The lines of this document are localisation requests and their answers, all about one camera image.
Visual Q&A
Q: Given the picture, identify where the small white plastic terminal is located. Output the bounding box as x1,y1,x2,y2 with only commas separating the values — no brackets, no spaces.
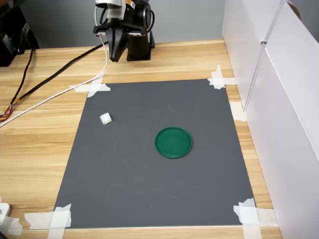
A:
99,112,113,125

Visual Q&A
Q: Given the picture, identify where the round green lid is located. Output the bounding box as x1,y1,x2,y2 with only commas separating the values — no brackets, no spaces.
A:
155,126,193,160

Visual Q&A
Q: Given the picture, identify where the black equipment box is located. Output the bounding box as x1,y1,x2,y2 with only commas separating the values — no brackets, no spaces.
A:
0,0,40,67

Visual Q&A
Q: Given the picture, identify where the white partition panel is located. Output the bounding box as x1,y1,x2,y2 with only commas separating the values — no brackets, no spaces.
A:
222,0,287,113
243,0,319,239

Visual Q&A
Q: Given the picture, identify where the dark grey mat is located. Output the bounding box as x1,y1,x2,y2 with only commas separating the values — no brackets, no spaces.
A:
54,79,256,229

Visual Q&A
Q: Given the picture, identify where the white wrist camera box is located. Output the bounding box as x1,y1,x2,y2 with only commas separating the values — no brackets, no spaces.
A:
94,0,126,21

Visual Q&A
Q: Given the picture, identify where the thin black cable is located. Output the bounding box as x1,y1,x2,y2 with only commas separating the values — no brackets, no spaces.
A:
8,47,35,107

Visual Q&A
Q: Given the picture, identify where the white camera cable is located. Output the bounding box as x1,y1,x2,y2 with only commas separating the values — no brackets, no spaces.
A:
0,4,110,129

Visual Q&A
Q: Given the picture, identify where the small white bracket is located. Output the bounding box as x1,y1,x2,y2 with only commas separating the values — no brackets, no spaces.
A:
0,203,11,225

